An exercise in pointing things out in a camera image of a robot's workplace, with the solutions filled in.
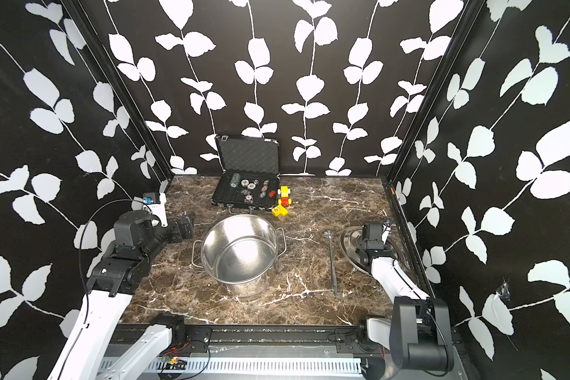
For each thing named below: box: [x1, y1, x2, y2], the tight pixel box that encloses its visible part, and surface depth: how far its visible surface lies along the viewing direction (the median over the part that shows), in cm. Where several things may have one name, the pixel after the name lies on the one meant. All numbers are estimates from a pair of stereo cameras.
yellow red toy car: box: [277, 185, 293, 208], surface depth 110 cm
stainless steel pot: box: [191, 213, 287, 297], surface depth 92 cm
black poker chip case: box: [211, 134, 281, 212], surface depth 113 cm
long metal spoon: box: [323, 231, 339, 297], surface depth 90 cm
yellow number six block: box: [271, 205, 289, 217], surface depth 108 cm
